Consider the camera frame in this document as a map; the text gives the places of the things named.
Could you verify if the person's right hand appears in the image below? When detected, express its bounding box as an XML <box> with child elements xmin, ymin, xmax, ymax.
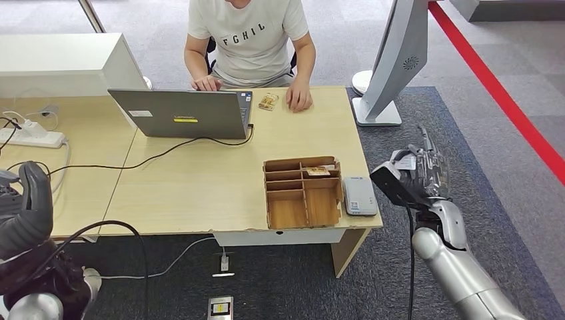
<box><xmin>191</xmin><ymin>75</ymin><xmax>223</xmax><ymax>92</ymax></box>

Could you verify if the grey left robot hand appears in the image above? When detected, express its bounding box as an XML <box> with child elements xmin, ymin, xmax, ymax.
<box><xmin>0</xmin><ymin>161</ymin><xmax>55</xmax><ymax>261</ymax></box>

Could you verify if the person's left hand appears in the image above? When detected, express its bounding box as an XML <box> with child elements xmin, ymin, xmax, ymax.
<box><xmin>285</xmin><ymin>79</ymin><xmax>314</xmax><ymax>113</ymax></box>

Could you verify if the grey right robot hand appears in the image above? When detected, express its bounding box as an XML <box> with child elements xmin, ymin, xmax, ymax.
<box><xmin>390</xmin><ymin>125</ymin><xmax>452</xmax><ymax>209</ymax></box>

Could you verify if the person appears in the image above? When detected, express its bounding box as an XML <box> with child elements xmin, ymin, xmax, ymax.
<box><xmin>183</xmin><ymin>0</ymin><xmax>317</xmax><ymax>113</ymax></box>

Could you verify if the grey white card reader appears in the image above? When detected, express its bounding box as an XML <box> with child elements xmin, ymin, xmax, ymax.
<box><xmin>342</xmin><ymin>176</ymin><xmax>380</xmax><ymax>218</ymax></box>

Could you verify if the grey laptop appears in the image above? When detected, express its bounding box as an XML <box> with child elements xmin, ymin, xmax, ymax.
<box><xmin>107</xmin><ymin>88</ymin><xmax>255</xmax><ymax>141</ymax></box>

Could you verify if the white round base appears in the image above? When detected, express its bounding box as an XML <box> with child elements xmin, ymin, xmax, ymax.
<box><xmin>351</xmin><ymin>69</ymin><xmax>376</xmax><ymax>96</ymax></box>

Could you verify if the white power strip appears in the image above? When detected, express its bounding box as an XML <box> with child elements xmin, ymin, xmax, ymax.
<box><xmin>0</xmin><ymin>127</ymin><xmax>67</xmax><ymax>149</ymax></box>

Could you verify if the white charger plug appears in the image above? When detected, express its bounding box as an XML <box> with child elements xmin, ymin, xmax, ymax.
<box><xmin>19</xmin><ymin>119</ymin><xmax>49</xmax><ymax>139</ymax></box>

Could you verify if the grey kiosk screen stand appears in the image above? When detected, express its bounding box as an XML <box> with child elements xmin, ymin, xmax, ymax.
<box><xmin>351</xmin><ymin>0</ymin><xmax>431</xmax><ymax>128</ymax></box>

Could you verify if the wooden divided organizer box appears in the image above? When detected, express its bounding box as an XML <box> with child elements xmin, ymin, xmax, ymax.
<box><xmin>263</xmin><ymin>155</ymin><xmax>344</xmax><ymax>231</ymax></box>

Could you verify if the wooden desk leg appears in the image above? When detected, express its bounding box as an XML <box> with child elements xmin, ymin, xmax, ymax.
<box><xmin>330</xmin><ymin>228</ymin><xmax>372</xmax><ymax>279</ymax></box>

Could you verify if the metal pole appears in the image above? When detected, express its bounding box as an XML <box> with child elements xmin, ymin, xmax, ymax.
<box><xmin>78</xmin><ymin>0</ymin><xmax>107</xmax><ymax>33</ymax></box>

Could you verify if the white desk drawer panel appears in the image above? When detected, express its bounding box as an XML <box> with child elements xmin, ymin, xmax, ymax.
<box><xmin>213</xmin><ymin>229</ymin><xmax>347</xmax><ymax>247</ymax></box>

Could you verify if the white cabinet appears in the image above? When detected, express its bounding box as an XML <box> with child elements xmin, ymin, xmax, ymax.
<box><xmin>0</xmin><ymin>31</ymin><xmax>149</xmax><ymax>98</ymax></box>

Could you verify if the white plug in floor outlet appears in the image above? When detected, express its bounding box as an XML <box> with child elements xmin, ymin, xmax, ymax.
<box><xmin>211</xmin><ymin>251</ymin><xmax>236</xmax><ymax>278</ymax></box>

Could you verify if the grey platform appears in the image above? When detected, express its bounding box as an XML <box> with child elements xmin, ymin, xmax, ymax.
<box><xmin>450</xmin><ymin>0</ymin><xmax>565</xmax><ymax>22</ymax></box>

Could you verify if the metal floor socket plate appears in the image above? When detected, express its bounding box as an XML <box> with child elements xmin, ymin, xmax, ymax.
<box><xmin>207</xmin><ymin>295</ymin><xmax>235</xmax><ymax>320</ymax></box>

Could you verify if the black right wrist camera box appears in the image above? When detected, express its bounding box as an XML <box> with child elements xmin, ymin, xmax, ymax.
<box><xmin>370</xmin><ymin>161</ymin><xmax>427</xmax><ymax>209</ymax></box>

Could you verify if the grey power strip cable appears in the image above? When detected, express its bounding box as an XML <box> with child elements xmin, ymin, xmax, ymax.
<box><xmin>51</xmin><ymin>139</ymin><xmax>71</xmax><ymax>195</ymax></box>

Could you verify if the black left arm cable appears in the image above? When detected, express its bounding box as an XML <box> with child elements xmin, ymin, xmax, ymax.
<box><xmin>9</xmin><ymin>219</ymin><xmax>151</xmax><ymax>320</ymax></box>

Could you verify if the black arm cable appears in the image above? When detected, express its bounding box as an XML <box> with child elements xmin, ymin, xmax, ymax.
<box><xmin>9</xmin><ymin>219</ymin><xmax>151</xmax><ymax>320</ymax></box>
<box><xmin>404</xmin><ymin>207</ymin><xmax>417</xmax><ymax>320</ymax></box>

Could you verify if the thin black cable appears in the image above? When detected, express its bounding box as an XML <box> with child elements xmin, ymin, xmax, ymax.
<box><xmin>0</xmin><ymin>116</ymin><xmax>22</xmax><ymax>153</ymax></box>

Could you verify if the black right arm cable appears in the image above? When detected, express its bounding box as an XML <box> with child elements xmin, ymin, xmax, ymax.
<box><xmin>404</xmin><ymin>207</ymin><xmax>417</xmax><ymax>320</ymax></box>

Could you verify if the thin white cable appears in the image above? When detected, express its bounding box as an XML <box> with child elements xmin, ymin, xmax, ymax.
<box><xmin>0</xmin><ymin>110</ymin><xmax>59</xmax><ymax>132</ymax></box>

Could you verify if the black laptop power cable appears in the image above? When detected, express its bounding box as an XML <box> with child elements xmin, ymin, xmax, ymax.
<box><xmin>5</xmin><ymin>123</ymin><xmax>256</xmax><ymax>177</ymax></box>

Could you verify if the grey floor cable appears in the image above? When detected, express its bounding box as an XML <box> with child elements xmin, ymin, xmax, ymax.
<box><xmin>99</xmin><ymin>236</ymin><xmax>226</xmax><ymax>280</ymax></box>

